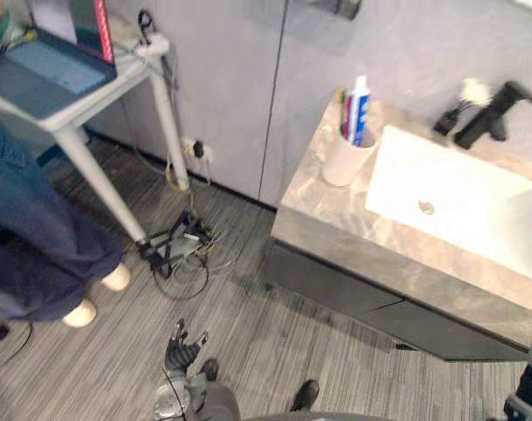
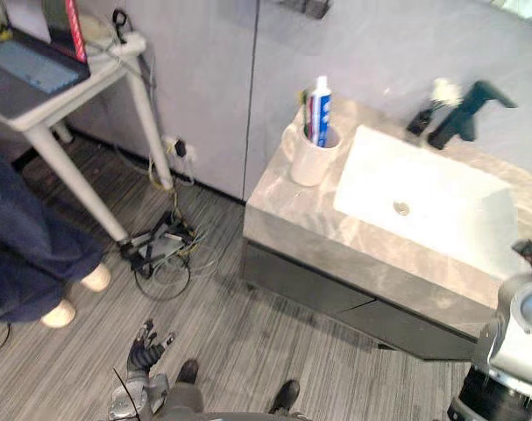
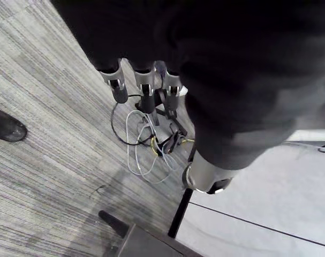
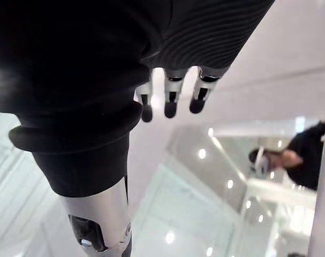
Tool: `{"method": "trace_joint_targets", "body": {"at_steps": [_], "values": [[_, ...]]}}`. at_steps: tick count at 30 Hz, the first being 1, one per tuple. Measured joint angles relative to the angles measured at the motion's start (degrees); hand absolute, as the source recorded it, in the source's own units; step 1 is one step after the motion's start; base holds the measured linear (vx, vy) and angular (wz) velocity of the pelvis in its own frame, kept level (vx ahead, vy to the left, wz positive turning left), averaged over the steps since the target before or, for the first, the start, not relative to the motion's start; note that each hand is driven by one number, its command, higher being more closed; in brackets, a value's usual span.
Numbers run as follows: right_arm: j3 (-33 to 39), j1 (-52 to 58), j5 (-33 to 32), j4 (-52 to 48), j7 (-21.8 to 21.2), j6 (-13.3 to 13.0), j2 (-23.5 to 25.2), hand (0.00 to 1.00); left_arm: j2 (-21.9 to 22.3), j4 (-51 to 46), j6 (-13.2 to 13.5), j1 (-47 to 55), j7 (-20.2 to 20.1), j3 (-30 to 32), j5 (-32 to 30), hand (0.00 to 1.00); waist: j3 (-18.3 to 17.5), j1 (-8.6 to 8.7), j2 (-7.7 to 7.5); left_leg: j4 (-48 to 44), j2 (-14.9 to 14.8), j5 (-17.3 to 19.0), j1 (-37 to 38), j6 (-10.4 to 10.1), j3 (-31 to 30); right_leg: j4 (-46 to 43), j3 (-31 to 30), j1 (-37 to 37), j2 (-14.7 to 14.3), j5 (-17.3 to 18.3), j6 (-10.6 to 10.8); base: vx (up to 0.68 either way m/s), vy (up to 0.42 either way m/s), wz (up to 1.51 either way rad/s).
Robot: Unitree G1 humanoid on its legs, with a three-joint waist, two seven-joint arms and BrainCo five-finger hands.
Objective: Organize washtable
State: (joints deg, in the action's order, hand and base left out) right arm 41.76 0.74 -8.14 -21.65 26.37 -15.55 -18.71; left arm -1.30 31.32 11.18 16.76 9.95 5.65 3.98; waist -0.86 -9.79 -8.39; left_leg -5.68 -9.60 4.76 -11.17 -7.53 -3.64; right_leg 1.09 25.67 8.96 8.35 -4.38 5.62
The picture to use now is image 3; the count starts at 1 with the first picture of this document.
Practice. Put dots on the dark shoe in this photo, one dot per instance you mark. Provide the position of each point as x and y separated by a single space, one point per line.
7 125

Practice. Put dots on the left robot hand black cloth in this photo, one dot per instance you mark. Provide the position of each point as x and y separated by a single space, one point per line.
210 53

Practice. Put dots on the black floor threshold strip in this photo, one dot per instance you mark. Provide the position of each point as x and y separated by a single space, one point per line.
179 214

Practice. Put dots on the black tripod stand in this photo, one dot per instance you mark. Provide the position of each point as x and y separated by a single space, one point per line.
155 117

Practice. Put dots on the black furniture foot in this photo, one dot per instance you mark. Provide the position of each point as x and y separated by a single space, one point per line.
114 222

